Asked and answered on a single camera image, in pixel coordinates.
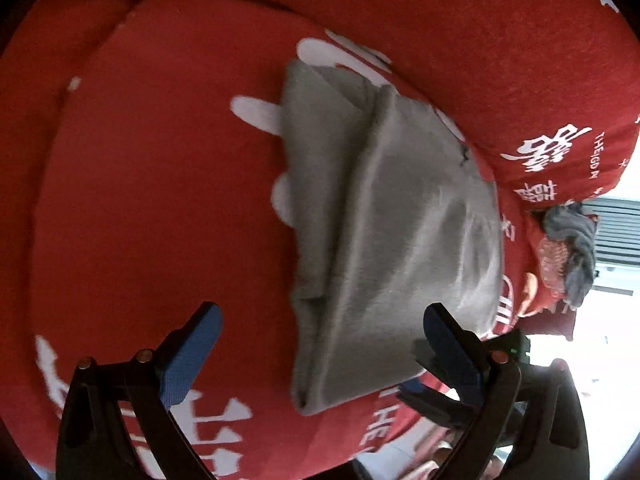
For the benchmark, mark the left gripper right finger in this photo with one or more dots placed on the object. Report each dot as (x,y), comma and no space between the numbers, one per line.
(551,441)

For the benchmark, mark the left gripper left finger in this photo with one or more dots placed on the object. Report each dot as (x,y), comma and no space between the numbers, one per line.
(93,442)

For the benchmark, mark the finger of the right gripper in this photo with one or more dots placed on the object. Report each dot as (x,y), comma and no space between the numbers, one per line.
(435,406)
(425,355)

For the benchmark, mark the grey knit sweater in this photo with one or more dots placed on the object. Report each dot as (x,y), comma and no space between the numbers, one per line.
(391,214)

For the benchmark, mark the dark grey crumpled cloth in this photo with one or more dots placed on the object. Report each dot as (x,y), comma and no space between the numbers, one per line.
(573,226)

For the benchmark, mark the red pillow white characters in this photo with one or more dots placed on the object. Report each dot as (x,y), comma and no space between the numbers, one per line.
(547,90)

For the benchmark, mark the red patterned bed cover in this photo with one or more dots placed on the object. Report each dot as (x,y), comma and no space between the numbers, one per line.
(132,188)

